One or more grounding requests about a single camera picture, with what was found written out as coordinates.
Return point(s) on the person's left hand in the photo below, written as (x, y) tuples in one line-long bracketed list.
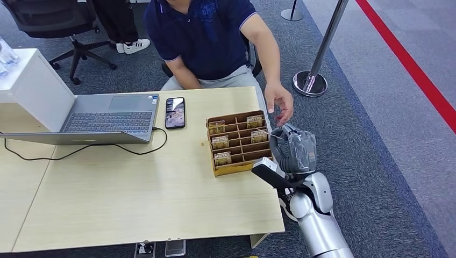
[(279, 96)]

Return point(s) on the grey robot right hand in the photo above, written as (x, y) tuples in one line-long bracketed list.
[(301, 149)]

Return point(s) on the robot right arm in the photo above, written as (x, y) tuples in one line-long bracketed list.
[(317, 220)]

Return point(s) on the wooden card holder box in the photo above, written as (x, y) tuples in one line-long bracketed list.
[(231, 170)]

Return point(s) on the person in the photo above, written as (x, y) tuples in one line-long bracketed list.
[(203, 35), (117, 21)]

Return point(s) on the white table leg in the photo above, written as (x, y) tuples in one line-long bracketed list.
[(259, 240)]

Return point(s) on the black smartphone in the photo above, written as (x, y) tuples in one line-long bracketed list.
[(175, 113)]

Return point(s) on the silver floor box cover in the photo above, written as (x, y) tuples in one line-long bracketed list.
[(175, 248)]

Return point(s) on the grey open laptop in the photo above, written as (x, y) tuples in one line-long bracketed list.
[(107, 121)]

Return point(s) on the floor power socket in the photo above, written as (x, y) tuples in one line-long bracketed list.
[(145, 249)]

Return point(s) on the white box stand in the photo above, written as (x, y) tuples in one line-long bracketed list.
[(35, 89)]

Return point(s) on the black office chair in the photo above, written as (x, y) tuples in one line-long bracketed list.
[(46, 18)]

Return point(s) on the clear plastic water bottle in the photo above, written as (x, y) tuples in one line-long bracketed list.
[(3, 69), (9, 53)]

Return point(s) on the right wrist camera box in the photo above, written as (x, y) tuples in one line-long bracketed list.
[(267, 171)]

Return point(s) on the chrome stanchion post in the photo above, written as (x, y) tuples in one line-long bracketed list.
[(292, 15), (324, 46)]

